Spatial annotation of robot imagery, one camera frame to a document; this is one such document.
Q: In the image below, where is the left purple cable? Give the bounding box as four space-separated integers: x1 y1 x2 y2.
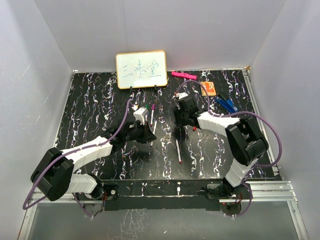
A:
22 99 137 221

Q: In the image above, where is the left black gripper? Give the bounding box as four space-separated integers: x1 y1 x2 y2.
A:
124 120 156 145

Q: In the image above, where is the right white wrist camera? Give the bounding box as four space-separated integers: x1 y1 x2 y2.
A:
175 92 189 100

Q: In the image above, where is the purple cable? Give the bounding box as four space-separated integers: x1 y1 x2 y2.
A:
176 79 285 218
22 99 137 221

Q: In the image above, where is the white pen blue tip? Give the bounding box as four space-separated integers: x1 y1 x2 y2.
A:
150 120 158 147

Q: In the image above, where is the white pen purple tip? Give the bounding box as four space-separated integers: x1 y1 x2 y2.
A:
150 110 155 127

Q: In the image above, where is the small whiteboard with wooden frame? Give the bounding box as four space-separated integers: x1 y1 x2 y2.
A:
115 50 168 90

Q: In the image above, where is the pink plastic clip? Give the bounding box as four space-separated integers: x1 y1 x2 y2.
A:
171 71 197 80

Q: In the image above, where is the orange card pack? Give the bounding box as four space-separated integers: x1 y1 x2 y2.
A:
200 81 217 97

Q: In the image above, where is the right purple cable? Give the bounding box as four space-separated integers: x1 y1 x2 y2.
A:
176 79 285 218

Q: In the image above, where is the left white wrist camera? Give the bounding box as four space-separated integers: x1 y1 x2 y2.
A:
133 107 149 125

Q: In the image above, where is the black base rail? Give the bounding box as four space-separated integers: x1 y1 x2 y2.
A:
77 179 252 211

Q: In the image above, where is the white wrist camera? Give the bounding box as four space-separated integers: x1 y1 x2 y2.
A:
175 92 189 100
133 107 149 125

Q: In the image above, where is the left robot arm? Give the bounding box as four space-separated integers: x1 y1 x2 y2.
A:
30 120 157 202

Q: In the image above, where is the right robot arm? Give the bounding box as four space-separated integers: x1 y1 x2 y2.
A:
173 93 269 199

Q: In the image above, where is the white pen red tip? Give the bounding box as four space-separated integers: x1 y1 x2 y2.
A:
175 139 182 164

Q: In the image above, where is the blue stapler tool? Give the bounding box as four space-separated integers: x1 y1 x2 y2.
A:
216 93 238 114

